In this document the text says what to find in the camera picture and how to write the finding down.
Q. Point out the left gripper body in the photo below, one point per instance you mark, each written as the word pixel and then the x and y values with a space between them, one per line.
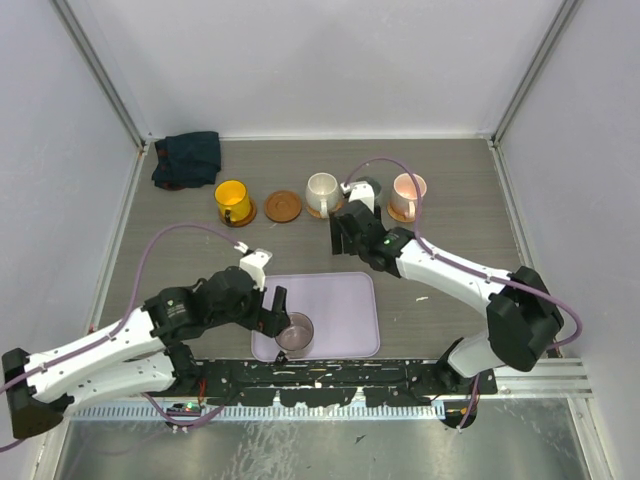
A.
pixel 247 314

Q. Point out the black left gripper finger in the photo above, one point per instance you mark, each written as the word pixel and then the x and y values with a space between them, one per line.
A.
pixel 279 301
pixel 271 325

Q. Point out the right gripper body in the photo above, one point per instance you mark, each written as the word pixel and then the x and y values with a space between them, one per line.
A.
pixel 361 249

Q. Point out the woven rattan coaster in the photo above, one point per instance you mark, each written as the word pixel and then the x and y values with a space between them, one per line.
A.
pixel 409 216
pixel 317 214

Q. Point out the lilac mug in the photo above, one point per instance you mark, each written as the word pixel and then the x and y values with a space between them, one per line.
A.
pixel 296 340

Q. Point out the white speckled mug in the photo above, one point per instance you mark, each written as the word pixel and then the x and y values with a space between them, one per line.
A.
pixel 323 192

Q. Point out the pink mug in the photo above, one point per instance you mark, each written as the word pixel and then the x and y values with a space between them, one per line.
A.
pixel 406 190

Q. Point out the yellow mug black outside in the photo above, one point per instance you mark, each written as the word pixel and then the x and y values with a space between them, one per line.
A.
pixel 233 196

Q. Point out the grey green mug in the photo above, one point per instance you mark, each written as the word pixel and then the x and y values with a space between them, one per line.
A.
pixel 376 186

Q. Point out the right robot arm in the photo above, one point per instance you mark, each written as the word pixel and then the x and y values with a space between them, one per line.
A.
pixel 521 320

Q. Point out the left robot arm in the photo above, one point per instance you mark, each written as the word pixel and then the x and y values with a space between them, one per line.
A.
pixel 146 352

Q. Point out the lilac plastic tray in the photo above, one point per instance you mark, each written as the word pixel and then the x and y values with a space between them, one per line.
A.
pixel 341 307

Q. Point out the dark folded cloth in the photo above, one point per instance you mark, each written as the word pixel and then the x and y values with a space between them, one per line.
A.
pixel 190 160

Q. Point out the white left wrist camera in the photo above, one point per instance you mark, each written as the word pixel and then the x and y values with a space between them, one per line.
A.
pixel 253 262

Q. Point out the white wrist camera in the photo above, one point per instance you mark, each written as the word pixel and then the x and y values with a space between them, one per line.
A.
pixel 359 191
pixel 253 262

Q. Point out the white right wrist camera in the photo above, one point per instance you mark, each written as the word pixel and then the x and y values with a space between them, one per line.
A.
pixel 359 191

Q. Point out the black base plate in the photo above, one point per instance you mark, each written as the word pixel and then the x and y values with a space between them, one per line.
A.
pixel 391 382

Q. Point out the aluminium frame rail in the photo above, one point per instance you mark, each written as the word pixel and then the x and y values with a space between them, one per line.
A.
pixel 550 378

